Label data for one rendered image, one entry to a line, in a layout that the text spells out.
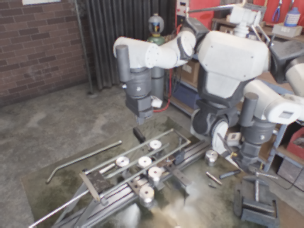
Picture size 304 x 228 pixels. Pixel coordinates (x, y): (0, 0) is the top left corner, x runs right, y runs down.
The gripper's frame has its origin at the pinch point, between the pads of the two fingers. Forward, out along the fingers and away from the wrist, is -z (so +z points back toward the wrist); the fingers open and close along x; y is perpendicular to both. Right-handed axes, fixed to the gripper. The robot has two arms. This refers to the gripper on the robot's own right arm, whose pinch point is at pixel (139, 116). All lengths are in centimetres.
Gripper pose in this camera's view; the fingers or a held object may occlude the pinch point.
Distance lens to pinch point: 79.0
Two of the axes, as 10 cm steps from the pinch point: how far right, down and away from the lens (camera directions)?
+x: -5.7, -4.7, 6.7
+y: -8.2, 3.6, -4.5
